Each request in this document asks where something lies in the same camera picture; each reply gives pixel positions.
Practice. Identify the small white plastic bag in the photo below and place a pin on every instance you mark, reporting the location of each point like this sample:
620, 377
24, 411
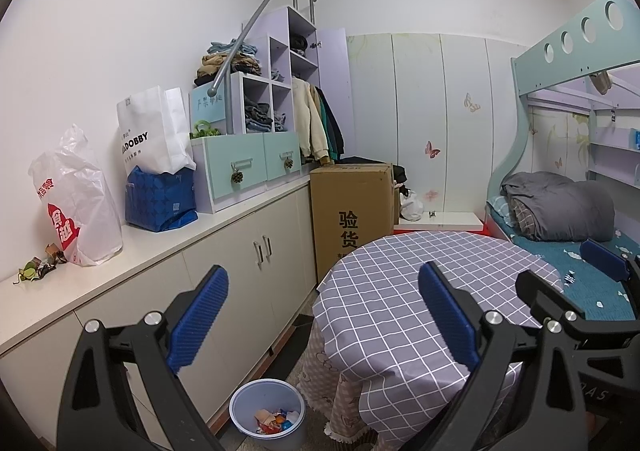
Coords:
412, 208

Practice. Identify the dark green hanging jacket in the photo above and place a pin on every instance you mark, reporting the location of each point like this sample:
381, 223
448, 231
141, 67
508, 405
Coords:
327, 131

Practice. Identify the black hanging jacket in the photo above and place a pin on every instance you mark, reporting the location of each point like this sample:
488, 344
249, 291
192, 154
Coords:
339, 136

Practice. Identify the grey quilt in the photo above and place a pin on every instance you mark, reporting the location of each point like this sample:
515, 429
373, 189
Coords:
560, 206

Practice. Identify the brown paper scrap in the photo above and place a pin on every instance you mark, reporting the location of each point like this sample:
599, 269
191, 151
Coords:
55, 253

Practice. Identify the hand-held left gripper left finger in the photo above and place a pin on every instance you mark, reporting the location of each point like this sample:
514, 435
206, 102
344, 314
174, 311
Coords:
197, 316

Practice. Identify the white plastic bag red print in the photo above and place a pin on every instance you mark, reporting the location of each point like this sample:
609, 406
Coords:
80, 211

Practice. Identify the wide teal drawer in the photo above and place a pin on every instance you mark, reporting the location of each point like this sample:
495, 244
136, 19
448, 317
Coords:
215, 166

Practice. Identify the folded khaki clothes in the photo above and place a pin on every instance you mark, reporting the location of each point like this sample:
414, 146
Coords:
240, 63

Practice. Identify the bundled black clothes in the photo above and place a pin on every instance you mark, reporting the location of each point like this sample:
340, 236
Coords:
300, 43

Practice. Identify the lilac stair shelf cabinet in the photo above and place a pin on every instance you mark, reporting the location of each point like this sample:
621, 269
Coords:
277, 26

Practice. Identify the green plant decoration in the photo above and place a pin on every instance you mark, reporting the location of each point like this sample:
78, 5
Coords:
205, 131

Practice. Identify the low white cabinet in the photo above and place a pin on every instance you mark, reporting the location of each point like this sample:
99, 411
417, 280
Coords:
150, 281

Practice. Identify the teal candy print bedsheet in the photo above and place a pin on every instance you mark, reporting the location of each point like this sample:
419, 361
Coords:
560, 251

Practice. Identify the grey metal handrail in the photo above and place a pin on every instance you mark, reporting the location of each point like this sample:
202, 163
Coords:
227, 101

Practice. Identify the blue orange snack wrapper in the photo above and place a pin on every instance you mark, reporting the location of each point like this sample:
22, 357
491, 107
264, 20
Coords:
285, 426

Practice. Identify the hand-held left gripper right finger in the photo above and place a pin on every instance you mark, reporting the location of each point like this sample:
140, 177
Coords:
450, 316

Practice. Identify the beige butterfly sticker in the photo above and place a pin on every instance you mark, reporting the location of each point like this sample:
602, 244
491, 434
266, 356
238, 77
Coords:
472, 102

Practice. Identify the white board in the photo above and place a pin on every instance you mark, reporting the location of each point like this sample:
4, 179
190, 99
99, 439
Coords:
450, 221

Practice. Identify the pale green wardrobe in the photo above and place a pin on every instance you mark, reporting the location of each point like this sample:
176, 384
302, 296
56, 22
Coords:
415, 96

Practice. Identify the pine cone drawer pendant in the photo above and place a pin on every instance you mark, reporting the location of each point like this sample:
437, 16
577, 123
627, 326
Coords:
236, 177
288, 163

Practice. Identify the blue woven bag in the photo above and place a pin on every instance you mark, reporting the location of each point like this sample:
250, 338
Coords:
160, 201

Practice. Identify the teal bunk bed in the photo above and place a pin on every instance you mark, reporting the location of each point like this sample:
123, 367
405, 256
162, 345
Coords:
575, 63

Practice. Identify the folded denim clothes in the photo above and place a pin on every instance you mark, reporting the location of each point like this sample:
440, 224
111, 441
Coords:
225, 47

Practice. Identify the green crumpled wrapper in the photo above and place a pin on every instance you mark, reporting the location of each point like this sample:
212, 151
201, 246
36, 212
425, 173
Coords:
27, 273

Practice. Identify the grey checked tablecloth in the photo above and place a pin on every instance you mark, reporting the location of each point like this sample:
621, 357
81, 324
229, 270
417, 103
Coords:
380, 311

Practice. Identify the short stack of folded jeans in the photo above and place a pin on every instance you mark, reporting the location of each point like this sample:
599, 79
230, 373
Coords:
280, 122

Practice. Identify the large cardboard box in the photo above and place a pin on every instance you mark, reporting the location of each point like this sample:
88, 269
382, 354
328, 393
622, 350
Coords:
350, 196

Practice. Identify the red snack bag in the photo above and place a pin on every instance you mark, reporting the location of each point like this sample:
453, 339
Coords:
263, 418

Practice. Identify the narrow teal drawer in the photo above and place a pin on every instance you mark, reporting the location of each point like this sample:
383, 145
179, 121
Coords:
277, 151

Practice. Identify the dark crumpled wrapper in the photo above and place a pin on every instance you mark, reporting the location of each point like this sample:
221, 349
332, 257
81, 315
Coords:
46, 268

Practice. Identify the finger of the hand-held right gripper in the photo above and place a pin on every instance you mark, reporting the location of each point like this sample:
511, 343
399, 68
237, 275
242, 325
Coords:
550, 296
602, 256

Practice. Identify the black clothing pile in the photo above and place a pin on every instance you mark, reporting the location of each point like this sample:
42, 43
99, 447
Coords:
400, 176

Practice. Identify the teal paper sign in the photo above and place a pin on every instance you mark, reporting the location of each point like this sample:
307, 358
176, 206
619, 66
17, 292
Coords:
205, 106

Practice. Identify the white paper shopping bag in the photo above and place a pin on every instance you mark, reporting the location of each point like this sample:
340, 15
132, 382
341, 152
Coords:
150, 131

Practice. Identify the cream hanging jacket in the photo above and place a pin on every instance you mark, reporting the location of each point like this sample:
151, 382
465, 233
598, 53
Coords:
307, 126

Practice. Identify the light blue plastic waste bin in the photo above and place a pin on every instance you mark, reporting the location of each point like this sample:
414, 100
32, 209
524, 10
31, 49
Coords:
245, 406

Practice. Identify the small blue box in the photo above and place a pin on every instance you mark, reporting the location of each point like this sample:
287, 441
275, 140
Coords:
636, 140

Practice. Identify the tall stack of folded jeans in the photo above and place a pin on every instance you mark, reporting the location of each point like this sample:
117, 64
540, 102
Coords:
257, 118

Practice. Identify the folded black clothes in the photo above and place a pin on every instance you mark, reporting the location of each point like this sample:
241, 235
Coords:
205, 79

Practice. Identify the pink butterfly sticker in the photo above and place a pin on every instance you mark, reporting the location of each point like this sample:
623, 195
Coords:
431, 149

